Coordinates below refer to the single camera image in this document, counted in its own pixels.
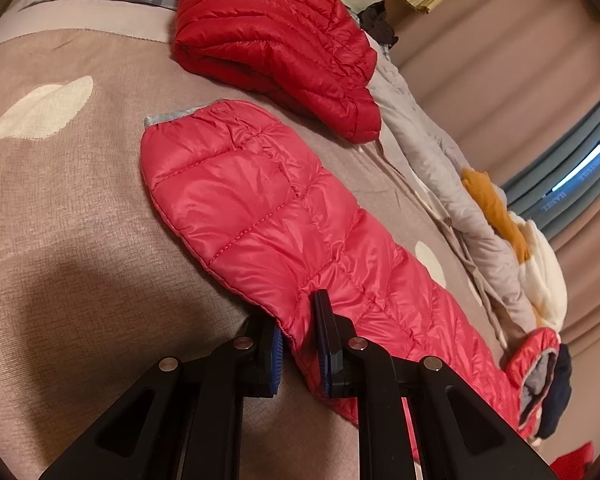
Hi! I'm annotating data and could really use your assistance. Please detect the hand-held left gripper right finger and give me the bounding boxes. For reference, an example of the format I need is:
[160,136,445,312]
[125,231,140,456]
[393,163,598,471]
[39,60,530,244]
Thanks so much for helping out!
[312,289,561,480]

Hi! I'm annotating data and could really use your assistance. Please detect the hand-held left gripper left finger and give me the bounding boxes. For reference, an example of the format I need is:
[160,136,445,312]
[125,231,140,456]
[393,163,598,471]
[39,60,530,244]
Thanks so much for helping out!
[39,316,283,480]

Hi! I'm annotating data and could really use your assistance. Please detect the pink puffer jacket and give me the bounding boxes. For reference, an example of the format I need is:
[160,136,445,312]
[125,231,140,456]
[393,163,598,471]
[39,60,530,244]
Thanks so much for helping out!
[140,100,563,466]

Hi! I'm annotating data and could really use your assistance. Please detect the mustard cloth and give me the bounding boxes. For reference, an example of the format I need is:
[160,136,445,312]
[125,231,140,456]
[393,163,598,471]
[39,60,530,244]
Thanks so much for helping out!
[461,167,531,261]

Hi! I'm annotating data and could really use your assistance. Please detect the navy garment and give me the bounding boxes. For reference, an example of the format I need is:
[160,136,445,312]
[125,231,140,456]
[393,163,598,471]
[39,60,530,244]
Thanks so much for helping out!
[537,342,573,438]

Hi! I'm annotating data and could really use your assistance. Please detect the white fleece blanket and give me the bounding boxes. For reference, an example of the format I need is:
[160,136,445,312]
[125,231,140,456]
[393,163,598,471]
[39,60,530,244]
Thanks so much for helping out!
[510,210,568,331]

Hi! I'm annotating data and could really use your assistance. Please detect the blue-grey curtain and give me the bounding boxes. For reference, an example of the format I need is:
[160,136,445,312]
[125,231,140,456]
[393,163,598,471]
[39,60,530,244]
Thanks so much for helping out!
[500,80,600,241]

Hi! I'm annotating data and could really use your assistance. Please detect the red cloth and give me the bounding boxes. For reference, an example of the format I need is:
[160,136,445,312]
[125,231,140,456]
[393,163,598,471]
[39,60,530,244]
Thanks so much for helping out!
[550,440,596,480]

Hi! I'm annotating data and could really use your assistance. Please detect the pink curtain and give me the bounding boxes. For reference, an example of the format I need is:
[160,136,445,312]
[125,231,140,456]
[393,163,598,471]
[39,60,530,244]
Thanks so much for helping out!
[395,0,600,181]
[550,200,600,411]

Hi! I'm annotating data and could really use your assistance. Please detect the window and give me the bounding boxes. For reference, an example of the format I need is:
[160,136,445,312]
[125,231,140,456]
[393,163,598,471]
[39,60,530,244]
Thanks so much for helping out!
[550,120,600,196]

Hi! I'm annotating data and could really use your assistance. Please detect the folded red puffer jacket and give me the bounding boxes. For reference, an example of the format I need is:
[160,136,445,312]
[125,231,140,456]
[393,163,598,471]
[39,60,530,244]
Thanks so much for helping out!
[172,0,383,143]

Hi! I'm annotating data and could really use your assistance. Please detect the black cloth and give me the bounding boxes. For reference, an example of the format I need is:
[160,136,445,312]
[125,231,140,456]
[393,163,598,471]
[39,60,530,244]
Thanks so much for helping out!
[357,1,398,46]

